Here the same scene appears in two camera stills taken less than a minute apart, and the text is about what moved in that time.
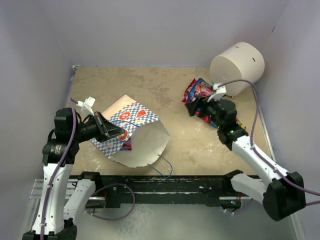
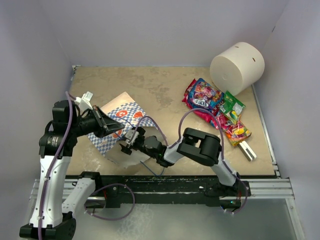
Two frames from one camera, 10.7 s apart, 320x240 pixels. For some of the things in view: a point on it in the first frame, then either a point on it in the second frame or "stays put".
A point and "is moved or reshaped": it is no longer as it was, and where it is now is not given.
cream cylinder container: x=241 y=61 stays put
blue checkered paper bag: x=145 y=140 is moved or reshaped
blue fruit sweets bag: x=200 y=88 stays put
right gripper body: x=210 y=110 → x=137 y=145
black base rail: x=212 y=190 stays put
